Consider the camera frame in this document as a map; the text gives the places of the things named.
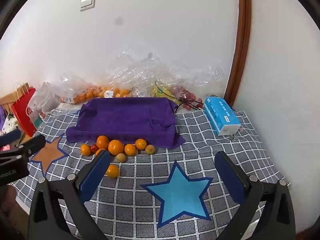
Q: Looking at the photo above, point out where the floral patterned cloth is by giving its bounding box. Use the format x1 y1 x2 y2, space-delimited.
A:
0 105 18 133

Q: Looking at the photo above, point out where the blue tissue pack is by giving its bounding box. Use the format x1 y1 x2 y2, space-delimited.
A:
203 95 242 137

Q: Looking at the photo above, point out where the yellow plastic package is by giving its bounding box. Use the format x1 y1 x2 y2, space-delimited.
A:
150 81 179 103

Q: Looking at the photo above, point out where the crumpled clear plastic bag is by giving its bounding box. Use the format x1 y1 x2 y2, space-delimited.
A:
105 51 227 105

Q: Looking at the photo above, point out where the clear bag of mandarins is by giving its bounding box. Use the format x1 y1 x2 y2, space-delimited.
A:
60 85 133 104

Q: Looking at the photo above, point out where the red paper shopping bag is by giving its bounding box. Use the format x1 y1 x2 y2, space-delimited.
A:
10 82 38 137

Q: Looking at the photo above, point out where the thin black cord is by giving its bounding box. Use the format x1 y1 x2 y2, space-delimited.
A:
174 96 203 114

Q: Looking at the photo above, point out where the cluster of red cherry tomatoes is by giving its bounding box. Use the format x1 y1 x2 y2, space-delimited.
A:
179 87 204 110

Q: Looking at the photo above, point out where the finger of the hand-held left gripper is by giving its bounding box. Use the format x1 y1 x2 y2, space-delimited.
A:
0 135 46 159
0 129 22 146

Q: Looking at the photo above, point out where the white wall light switch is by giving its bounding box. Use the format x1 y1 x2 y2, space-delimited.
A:
80 0 96 12

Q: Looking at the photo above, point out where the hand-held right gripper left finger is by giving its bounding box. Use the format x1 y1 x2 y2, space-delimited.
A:
27 151 112 240

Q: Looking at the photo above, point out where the brown wooden furniture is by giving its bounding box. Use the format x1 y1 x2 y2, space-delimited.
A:
0 92 18 115

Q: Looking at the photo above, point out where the white plastic bag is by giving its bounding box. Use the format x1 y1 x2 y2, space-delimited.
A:
27 81 63 120

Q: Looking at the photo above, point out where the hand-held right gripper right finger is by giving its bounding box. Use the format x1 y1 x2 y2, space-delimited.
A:
214 151 297 240

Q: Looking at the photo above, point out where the brown wooden door frame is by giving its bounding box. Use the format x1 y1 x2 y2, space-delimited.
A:
223 0 252 108

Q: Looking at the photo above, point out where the grey checked star blanket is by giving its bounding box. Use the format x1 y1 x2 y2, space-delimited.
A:
10 104 292 240

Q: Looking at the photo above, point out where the purple towel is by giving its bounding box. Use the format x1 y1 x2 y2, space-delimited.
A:
66 97 186 149

